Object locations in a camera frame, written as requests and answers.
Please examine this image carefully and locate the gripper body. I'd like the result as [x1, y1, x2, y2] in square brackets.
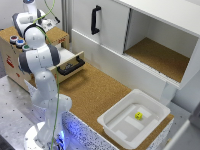
[41, 15, 62, 30]

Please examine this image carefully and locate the yellow block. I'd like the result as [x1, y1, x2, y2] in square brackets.
[134, 112, 144, 121]

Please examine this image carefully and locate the green button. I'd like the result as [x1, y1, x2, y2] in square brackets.
[21, 44, 32, 53]

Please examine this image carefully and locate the blue button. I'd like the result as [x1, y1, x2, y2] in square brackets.
[15, 38, 26, 48]

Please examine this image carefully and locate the red button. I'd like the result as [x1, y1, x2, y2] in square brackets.
[9, 34, 19, 44]

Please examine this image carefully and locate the wooden drawer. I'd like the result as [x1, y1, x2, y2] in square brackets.
[48, 48, 86, 83]

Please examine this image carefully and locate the wooden drawer box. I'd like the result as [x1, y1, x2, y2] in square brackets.
[0, 25, 71, 93]

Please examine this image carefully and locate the white sliding door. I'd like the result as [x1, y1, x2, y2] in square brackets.
[72, 0, 131, 56]

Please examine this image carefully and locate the white cabinet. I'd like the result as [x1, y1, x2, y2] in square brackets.
[68, 0, 200, 108]

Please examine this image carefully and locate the white plastic box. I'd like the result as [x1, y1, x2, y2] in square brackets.
[96, 88, 172, 150]

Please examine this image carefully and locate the black door handle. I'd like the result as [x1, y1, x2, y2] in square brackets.
[90, 4, 103, 36]

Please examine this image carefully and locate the black drawer handle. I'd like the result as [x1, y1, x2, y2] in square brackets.
[56, 55, 86, 77]

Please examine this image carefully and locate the green cable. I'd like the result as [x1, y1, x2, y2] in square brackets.
[31, 0, 63, 150]

